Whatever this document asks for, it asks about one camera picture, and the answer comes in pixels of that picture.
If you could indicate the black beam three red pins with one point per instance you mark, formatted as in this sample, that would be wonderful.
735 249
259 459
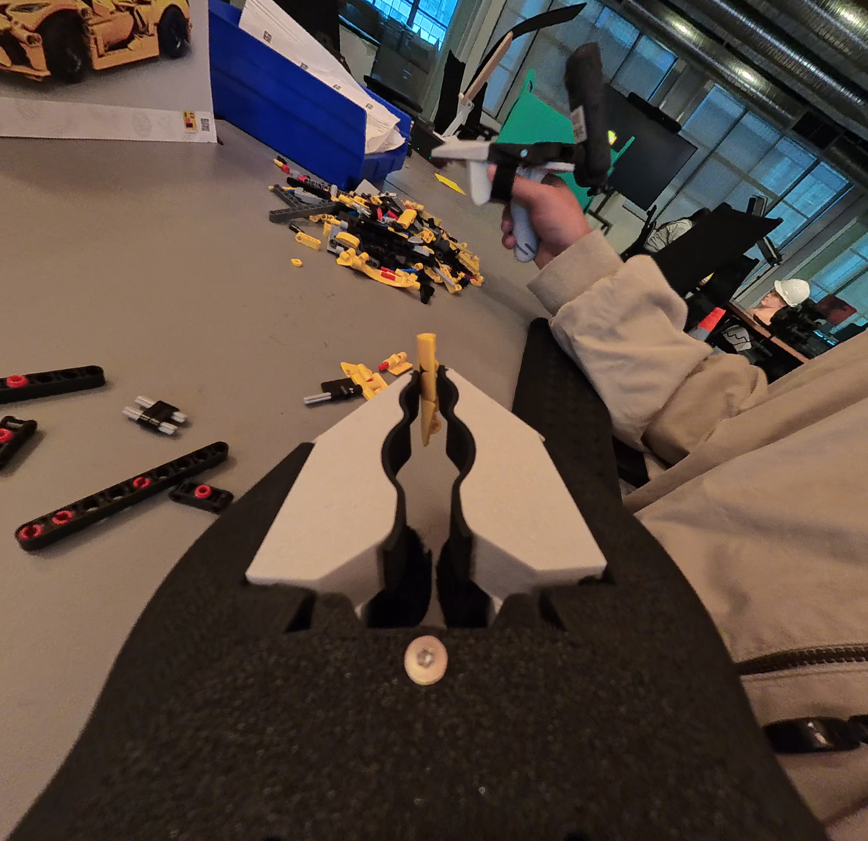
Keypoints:
122 495

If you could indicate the person's right hand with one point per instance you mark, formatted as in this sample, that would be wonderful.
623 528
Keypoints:
563 217

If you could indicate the black wall screen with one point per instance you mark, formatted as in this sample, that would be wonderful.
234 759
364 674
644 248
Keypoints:
651 156

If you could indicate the person's beige jacket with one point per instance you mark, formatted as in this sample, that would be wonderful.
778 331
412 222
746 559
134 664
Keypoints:
759 515

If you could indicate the yellow flat triangle piece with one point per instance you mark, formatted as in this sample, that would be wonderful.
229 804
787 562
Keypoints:
449 183

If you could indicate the white booklet yellow car picture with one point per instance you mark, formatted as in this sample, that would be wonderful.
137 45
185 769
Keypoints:
102 74

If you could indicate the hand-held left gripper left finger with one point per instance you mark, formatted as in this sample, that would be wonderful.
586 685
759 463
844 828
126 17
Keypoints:
325 515

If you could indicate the short black brick red pin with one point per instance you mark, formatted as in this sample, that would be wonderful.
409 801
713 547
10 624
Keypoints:
200 496
17 437

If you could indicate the black beam two red pins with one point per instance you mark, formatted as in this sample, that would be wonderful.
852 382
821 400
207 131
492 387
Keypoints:
61 382

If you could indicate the black standing panel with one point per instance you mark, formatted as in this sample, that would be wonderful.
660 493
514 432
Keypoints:
298 0

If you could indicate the yellow beam assembly with pins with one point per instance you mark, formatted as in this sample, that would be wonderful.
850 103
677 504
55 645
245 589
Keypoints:
427 366

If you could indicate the orange traffic cone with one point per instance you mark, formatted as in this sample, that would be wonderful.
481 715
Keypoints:
709 322

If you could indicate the silver ventilation duct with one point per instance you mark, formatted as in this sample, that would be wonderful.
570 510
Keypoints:
780 27

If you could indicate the wooden desk lamp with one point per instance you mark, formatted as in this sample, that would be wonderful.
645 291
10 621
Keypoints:
536 24

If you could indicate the black jacket zipper pull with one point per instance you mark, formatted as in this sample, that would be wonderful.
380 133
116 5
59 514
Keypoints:
814 734

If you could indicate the blue plastic bin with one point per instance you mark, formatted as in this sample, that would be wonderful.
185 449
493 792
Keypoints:
285 115

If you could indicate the yellow black brick block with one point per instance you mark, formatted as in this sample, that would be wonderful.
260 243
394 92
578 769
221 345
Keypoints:
359 380

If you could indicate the gridded glass window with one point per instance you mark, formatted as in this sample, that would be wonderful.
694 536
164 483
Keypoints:
407 0

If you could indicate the grey desk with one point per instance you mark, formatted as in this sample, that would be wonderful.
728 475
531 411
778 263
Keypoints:
169 312

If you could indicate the grey black axle connector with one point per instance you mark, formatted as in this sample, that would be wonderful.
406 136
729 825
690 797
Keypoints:
156 415

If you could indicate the yellow connector red pin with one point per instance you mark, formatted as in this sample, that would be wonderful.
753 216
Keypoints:
397 363

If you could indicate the black perforated armrest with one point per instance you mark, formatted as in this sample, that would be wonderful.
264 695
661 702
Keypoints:
563 393

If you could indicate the pile of toy bricks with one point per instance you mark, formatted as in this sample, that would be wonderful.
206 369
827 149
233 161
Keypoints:
393 237

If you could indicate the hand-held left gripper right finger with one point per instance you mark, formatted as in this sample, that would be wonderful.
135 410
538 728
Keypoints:
529 515

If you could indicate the person's right forearm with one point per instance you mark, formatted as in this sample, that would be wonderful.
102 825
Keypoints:
630 339

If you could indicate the folded white instruction sheets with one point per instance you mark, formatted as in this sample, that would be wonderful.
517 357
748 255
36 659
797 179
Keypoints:
305 54

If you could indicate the black device green light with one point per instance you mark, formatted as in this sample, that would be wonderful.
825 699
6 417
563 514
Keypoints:
427 139

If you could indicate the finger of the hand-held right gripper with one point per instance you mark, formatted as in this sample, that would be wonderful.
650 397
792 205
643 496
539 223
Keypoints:
468 146
475 157

